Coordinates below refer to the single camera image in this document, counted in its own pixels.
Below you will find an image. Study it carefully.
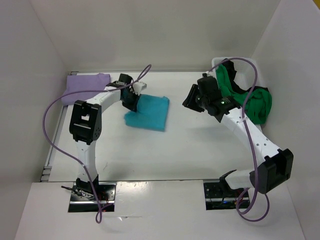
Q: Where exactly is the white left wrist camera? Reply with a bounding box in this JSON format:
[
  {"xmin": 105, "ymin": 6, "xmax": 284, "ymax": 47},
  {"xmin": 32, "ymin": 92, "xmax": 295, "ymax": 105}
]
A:
[{"xmin": 132, "ymin": 81, "xmax": 147, "ymax": 95}]

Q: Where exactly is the purple t shirt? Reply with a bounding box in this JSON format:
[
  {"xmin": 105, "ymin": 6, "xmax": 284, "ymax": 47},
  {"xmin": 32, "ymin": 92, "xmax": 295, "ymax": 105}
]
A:
[{"xmin": 61, "ymin": 73, "xmax": 111, "ymax": 106}]

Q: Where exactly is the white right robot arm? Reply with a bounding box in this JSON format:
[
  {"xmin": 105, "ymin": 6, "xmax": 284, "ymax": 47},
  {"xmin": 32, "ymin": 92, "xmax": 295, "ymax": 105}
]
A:
[{"xmin": 182, "ymin": 73, "xmax": 294, "ymax": 197}]

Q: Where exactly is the white plastic laundry basket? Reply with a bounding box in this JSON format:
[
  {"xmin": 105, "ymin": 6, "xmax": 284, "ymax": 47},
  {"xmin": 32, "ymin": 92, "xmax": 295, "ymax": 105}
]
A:
[{"xmin": 211, "ymin": 56, "xmax": 265, "ymax": 96}]

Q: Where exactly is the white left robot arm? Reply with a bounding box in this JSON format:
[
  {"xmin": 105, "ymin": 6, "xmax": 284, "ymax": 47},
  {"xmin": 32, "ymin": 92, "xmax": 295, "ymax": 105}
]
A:
[{"xmin": 69, "ymin": 73, "xmax": 147, "ymax": 200}]

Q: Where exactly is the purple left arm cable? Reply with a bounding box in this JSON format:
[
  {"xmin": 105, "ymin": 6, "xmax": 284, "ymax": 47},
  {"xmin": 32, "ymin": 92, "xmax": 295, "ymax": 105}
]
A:
[{"xmin": 42, "ymin": 64, "xmax": 153, "ymax": 224}]

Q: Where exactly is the green t shirt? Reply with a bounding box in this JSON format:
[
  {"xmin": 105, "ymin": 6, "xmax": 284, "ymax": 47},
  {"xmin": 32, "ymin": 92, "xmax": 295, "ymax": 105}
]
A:
[{"xmin": 215, "ymin": 65, "xmax": 272, "ymax": 125}]

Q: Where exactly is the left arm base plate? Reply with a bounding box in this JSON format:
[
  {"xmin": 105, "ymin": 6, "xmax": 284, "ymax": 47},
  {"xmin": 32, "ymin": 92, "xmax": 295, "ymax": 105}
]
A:
[{"xmin": 68, "ymin": 182, "xmax": 117, "ymax": 213}]

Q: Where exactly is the cyan t shirt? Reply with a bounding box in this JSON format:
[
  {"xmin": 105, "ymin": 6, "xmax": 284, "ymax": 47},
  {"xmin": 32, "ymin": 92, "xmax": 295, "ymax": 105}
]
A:
[{"xmin": 124, "ymin": 94, "xmax": 170, "ymax": 132}]

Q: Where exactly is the aluminium table edge rail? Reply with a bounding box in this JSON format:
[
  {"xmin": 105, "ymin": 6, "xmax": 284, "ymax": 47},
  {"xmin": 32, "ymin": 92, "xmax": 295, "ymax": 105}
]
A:
[{"xmin": 39, "ymin": 70, "xmax": 217, "ymax": 182}]

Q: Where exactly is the black t shirt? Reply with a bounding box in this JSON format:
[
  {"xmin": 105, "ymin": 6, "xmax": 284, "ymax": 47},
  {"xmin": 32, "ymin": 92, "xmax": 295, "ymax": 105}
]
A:
[{"xmin": 215, "ymin": 60, "xmax": 271, "ymax": 99}]

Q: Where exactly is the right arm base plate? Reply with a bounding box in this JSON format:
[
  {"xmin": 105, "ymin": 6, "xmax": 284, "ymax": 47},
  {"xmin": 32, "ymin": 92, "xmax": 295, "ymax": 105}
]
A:
[{"xmin": 203, "ymin": 179, "xmax": 244, "ymax": 211}]

